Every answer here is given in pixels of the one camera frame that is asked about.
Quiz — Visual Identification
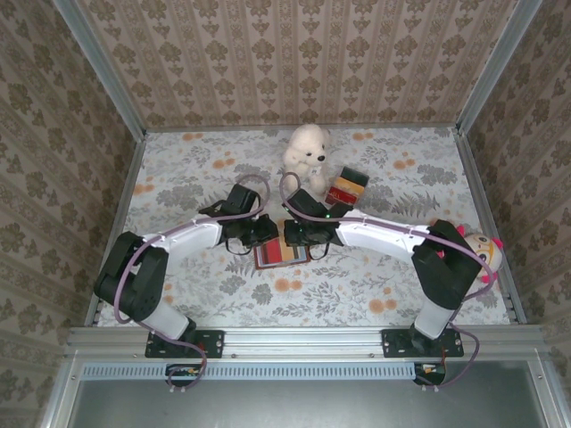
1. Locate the brown leather card holder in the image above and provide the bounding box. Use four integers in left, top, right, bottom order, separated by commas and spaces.
252, 222, 312, 272

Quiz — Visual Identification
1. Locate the plain dark card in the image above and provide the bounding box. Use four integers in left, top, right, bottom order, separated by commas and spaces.
340, 166, 371, 189

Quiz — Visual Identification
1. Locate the red striped card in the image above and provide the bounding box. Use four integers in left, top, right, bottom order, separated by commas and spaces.
255, 241, 284, 270

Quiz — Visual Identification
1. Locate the floral table cover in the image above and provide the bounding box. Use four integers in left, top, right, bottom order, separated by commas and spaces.
95, 126, 514, 329

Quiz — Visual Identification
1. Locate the white plush bear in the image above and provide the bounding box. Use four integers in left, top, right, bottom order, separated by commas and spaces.
281, 123, 333, 197

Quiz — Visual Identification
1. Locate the black connector box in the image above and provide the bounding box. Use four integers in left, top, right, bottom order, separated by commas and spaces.
165, 363, 203, 387
412, 362, 448, 387

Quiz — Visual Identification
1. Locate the doll with pink bow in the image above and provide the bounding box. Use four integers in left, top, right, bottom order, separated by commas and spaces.
454, 224, 505, 284

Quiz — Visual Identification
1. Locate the grey metal panel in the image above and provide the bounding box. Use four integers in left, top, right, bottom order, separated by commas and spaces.
38, 356, 571, 428

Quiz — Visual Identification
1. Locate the thin black left gripper cable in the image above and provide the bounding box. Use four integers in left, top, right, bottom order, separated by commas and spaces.
223, 238, 254, 257

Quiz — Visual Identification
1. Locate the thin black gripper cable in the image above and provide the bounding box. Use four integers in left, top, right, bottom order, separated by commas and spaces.
223, 238, 254, 257
307, 243, 334, 262

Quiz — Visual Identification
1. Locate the thin black right gripper cable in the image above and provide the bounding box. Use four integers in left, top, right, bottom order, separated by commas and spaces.
307, 243, 334, 262

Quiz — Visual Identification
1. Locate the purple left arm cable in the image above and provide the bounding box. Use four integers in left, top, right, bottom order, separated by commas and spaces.
113, 173, 271, 397

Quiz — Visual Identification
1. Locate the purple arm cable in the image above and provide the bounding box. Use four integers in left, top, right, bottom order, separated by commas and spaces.
279, 171, 497, 391
113, 173, 271, 397

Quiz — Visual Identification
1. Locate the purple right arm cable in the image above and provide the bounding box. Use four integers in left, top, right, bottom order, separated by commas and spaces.
279, 171, 497, 391

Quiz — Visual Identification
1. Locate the aluminium frame rail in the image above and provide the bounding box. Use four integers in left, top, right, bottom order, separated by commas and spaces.
65, 324, 546, 358

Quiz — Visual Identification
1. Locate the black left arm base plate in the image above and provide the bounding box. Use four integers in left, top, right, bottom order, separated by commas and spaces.
144, 329, 225, 359

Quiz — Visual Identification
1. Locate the grey slotted cable duct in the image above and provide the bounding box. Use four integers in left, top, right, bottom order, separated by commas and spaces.
81, 360, 448, 381

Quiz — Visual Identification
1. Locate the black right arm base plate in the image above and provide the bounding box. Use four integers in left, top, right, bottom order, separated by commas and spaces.
380, 328, 466, 359

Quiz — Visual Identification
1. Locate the aluminium frame post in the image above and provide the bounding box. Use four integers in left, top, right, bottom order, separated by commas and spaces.
50, 0, 148, 140
453, 0, 549, 136

